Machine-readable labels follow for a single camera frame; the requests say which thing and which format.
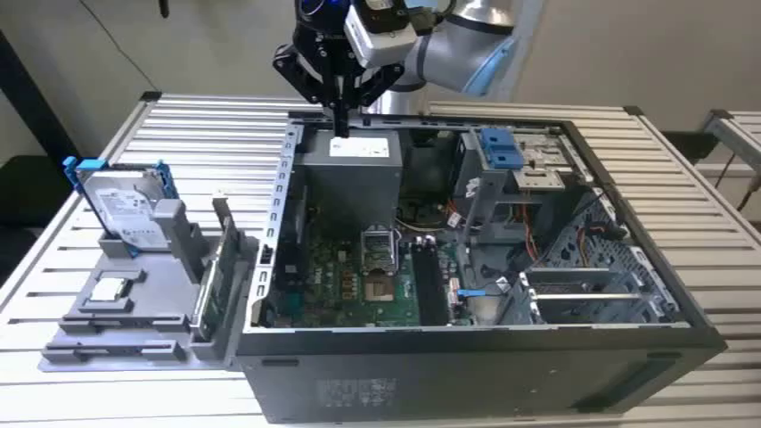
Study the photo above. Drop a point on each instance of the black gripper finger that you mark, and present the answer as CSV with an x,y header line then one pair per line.
x,y
303,71
375,87

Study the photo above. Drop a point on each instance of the black RAM stick blue label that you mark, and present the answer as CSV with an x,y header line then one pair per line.
x,y
119,346

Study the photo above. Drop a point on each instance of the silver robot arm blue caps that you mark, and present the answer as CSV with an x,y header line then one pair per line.
x,y
464,49

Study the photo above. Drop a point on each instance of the grey power supply unit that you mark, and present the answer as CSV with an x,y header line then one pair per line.
x,y
351,187

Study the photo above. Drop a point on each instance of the blue disk carrier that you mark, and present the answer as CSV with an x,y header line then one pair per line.
x,y
499,149

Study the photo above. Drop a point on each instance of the metal disk bay cage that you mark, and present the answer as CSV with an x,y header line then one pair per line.
x,y
538,180

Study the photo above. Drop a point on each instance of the hard disk in blue carrier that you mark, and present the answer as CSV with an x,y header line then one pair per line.
x,y
128,200

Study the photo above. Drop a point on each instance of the green motherboard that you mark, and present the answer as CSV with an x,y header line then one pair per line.
x,y
334,272

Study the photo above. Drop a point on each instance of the CPU socket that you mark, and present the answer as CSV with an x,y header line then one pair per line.
x,y
379,290

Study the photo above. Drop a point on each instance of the green graphics card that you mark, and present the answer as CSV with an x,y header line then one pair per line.
x,y
223,267

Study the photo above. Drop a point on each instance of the grey parts rack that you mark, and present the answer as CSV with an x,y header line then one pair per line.
x,y
160,276

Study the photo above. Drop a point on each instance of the black chair back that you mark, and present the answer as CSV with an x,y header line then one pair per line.
x,y
690,145

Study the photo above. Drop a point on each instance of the silver CPU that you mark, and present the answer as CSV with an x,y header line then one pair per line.
x,y
108,289

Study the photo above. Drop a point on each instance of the grey perforated disk bay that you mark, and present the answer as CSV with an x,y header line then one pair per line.
x,y
595,296

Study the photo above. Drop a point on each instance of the metal slat side table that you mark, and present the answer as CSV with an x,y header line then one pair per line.
x,y
735,134

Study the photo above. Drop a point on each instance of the black PC case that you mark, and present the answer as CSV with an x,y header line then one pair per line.
x,y
416,379

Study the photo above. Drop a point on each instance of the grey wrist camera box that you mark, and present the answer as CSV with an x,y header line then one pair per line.
x,y
380,40

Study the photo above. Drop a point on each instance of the black slanted post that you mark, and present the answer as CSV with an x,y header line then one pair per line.
x,y
36,89

